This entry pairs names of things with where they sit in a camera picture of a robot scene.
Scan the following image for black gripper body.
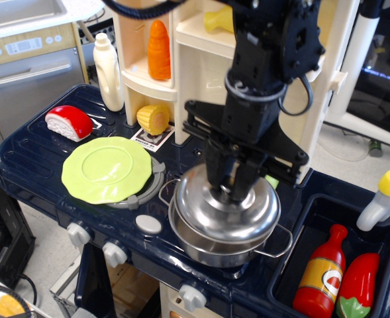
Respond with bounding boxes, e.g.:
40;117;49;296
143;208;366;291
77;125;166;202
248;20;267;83
183;91;309;185

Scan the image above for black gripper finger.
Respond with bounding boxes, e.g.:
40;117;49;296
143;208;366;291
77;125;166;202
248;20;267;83
205;138;234;190
231;155;266;201

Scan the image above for steel pot lid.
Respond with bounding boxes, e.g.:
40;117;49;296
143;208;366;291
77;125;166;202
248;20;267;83
174;164;281;243

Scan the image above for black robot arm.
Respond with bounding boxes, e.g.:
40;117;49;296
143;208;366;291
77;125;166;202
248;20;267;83
184;1;325;201

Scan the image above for stainless steel pot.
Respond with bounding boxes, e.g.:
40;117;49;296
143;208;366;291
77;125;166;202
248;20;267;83
158;179;293;268

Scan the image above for green toy apple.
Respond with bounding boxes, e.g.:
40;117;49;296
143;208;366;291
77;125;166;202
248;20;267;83
265;175;279;189

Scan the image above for yellow toy corn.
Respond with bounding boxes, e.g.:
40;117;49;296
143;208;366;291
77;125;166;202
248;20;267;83
136;104;170;136

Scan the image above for grey oval button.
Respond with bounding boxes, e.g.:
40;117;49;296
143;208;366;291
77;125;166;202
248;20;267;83
135;215;162;235

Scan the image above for cream toy kitchen shelf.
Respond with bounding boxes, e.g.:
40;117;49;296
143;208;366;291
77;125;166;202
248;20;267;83
110;0;361;185

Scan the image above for orange toy carrot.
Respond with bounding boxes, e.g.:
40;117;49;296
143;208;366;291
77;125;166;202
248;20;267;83
147;20;171;80

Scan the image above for light green plastic plate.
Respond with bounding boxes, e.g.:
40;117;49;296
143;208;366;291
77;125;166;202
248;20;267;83
61;136;152;205

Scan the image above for yellow toy banana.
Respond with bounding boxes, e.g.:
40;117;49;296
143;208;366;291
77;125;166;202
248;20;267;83
203;6;234;33

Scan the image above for navy toy kitchen counter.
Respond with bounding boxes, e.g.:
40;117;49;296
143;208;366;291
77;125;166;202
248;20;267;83
0;83;390;318

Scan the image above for red toy ketchup bottle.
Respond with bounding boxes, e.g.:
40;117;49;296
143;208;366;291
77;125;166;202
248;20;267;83
292;224;348;317

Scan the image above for grey right stove knob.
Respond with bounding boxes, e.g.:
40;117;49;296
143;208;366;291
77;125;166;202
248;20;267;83
179;284;207;312

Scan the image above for grey stove knob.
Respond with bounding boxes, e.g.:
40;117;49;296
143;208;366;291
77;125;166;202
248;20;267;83
102;242;128;268
179;284;207;312
66;223;91;248

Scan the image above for cream toy bottle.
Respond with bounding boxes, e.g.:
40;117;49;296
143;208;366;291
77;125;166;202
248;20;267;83
93;32;124;112

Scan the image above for grey middle stove knob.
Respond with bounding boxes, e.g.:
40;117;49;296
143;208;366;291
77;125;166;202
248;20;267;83
102;242;128;268

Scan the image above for grey faucet yellow cap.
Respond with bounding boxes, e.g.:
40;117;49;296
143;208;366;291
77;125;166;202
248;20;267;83
356;170;390;232

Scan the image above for red white toy ham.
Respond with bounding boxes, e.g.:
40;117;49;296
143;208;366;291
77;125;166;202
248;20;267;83
45;105;93;142

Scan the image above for grey left stove knob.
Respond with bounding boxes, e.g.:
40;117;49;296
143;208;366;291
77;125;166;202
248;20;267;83
66;223;91;248

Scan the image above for red toy chili pepper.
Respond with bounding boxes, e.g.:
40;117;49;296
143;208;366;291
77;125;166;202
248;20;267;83
336;253;380;317

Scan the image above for black crate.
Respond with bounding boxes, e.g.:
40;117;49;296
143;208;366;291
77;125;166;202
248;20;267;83
0;186;35;289

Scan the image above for grey stove burner ring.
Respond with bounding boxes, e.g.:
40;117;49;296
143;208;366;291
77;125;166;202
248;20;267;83
103;155;167;211

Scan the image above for black braided cable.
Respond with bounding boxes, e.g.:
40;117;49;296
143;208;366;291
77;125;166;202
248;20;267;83
102;0;189;19

